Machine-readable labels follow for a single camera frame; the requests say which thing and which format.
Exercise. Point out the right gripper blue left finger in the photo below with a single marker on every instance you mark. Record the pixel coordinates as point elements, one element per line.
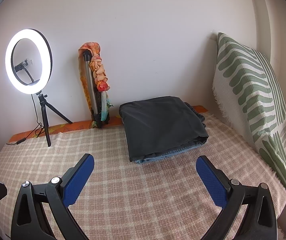
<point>75,179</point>

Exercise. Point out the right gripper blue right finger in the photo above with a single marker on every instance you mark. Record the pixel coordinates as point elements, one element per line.
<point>215,181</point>

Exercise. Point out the dark green pants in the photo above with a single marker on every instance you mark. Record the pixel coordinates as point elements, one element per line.
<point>159,124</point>

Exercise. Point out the pink plaid bed blanket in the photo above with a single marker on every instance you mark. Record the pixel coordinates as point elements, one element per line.
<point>163,199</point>

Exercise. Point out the folded light blue garment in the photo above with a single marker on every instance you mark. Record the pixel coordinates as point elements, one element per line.
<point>171,152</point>

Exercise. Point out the orange bed sheet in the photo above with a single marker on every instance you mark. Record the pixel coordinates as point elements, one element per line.
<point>76,126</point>

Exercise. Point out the green leaf pattern pillow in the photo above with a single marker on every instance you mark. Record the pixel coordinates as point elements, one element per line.
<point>250,98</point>

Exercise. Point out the orange patterned scarf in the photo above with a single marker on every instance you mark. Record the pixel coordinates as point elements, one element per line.
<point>100,77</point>

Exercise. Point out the white ring light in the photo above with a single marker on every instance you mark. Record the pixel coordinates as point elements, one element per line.
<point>18,74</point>

